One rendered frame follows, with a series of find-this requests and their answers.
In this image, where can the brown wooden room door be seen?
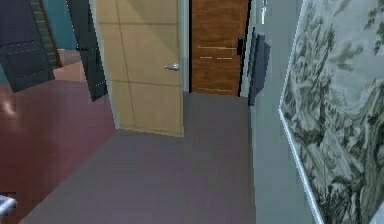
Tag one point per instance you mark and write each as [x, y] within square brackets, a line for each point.
[215, 46]

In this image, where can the white grey object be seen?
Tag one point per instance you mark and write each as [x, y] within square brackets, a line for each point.
[5, 205]

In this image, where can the dark grey room door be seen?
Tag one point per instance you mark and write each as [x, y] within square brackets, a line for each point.
[88, 46]

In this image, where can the black panelled room door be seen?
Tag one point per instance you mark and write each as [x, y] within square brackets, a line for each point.
[20, 43]

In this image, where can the grey landscape wall picture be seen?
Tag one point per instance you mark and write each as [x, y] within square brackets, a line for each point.
[340, 110]

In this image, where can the dark framed wall picture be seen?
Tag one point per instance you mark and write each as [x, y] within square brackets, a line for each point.
[258, 63]

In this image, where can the light wooden room door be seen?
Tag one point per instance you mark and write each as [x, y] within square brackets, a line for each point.
[146, 66]

